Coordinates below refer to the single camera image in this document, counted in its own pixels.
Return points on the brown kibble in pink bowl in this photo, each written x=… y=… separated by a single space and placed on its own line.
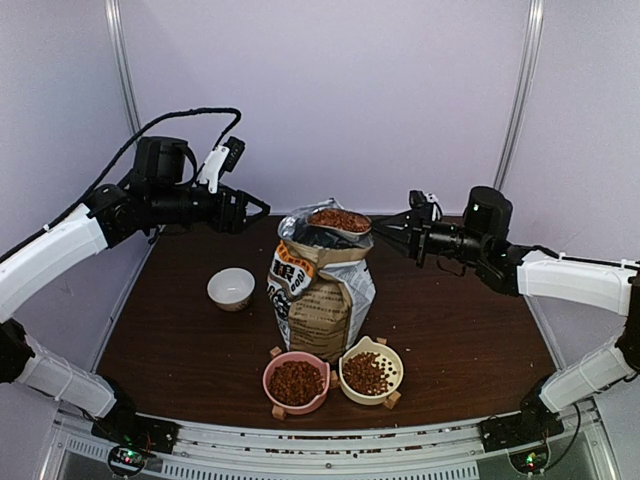
x=296 y=383

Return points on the cream cat-ear pet bowl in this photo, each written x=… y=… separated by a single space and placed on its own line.
x=378 y=345

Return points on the left aluminium corner post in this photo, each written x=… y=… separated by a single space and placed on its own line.
x=116 y=33

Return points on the brown kibble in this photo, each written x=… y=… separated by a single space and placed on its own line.
x=370 y=374
x=296 y=383
x=337 y=219

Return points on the brown kibble in cream bowl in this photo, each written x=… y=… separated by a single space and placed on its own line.
x=370 y=374

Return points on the pink pet bowl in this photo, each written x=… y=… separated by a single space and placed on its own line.
x=278 y=360

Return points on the right circuit board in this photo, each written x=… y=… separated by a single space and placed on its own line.
x=529 y=461

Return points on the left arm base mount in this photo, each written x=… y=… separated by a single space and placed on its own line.
x=125 y=426

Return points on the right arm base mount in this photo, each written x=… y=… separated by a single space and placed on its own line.
x=534 y=422

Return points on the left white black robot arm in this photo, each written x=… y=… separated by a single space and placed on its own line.
x=165 y=187

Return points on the front aluminium rail frame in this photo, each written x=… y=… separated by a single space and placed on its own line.
x=451 y=450

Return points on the left circuit board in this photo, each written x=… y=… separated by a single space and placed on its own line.
x=124 y=461

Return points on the aluminium corner post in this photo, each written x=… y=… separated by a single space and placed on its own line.
x=116 y=33
x=527 y=69

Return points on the circuit board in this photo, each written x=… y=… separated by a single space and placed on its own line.
x=124 y=461
x=529 y=461

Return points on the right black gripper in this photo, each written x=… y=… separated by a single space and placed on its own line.
x=416 y=241

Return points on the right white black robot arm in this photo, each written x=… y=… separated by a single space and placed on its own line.
x=480 y=243

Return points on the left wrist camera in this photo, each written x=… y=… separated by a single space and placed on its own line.
x=222 y=159

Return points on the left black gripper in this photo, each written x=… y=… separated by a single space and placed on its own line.
x=234 y=223

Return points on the brown pet food bag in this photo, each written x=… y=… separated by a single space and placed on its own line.
x=319 y=283

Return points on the silver metal scoop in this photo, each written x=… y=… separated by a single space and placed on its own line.
x=345 y=227

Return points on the wooden bowl stand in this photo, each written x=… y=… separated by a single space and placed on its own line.
x=298 y=383

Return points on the white ceramic bowl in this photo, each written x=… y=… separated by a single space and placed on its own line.
x=231 y=289

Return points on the right aluminium corner post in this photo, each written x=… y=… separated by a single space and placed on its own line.
x=527 y=69

